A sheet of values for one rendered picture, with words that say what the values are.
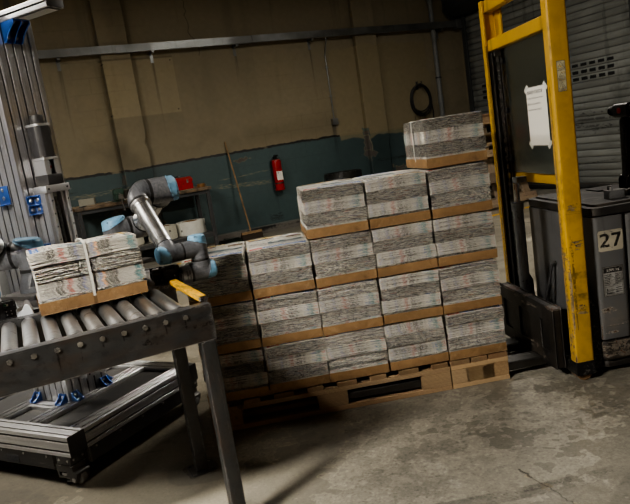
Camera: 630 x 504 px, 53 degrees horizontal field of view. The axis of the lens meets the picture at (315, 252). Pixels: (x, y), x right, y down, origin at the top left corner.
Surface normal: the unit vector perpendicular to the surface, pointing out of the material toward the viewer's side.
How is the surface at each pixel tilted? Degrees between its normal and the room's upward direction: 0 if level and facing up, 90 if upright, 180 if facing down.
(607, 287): 90
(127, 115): 90
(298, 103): 90
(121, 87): 90
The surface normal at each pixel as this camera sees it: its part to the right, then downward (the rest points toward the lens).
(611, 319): 0.11, 0.15
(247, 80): 0.43, 0.09
